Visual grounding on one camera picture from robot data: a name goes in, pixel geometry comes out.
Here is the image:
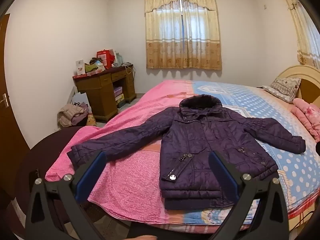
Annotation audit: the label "brown wooden door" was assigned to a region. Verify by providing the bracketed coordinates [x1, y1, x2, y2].
[0, 12, 31, 198]

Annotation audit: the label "blue polka-dot bed sheet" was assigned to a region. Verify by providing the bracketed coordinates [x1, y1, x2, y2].
[160, 80, 320, 230]

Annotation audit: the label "olive green bag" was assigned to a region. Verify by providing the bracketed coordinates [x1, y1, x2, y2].
[84, 59, 105, 73]

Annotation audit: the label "grey patterned pillow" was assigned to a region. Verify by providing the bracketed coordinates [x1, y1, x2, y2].
[261, 77, 302, 103]

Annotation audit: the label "white paper bag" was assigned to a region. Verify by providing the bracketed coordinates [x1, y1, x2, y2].
[71, 92, 92, 110]

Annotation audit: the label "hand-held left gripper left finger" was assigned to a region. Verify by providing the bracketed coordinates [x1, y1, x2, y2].
[25, 151, 108, 240]

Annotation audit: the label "flat red box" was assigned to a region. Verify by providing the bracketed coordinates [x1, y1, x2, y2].
[74, 70, 103, 79]

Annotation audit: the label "pink folded clothes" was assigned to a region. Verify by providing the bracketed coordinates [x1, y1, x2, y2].
[291, 98, 320, 143]

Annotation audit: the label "black cable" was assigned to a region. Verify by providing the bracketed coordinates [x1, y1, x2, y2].
[291, 209, 316, 230]

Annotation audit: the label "cream bed headboard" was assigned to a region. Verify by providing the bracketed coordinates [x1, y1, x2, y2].
[274, 64, 320, 105]

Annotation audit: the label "beige floral window curtain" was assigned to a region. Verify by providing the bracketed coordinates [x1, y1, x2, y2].
[275, 0, 320, 70]
[144, 0, 222, 71]

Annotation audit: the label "pile of beige purple clothes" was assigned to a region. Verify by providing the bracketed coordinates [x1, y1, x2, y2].
[57, 102, 90, 128]

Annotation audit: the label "stack of boxes under desk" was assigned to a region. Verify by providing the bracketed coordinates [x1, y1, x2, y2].
[114, 86, 125, 108]

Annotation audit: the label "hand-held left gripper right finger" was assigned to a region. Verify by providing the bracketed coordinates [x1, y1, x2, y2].
[208, 151, 290, 240]

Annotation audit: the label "brown wooden desk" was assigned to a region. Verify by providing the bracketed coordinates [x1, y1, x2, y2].
[72, 65, 137, 122]

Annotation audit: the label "purple quilted jacket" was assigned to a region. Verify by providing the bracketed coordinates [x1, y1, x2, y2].
[67, 94, 307, 210]

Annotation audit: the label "pink blanket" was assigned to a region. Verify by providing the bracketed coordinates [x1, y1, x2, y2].
[45, 80, 194, 225]

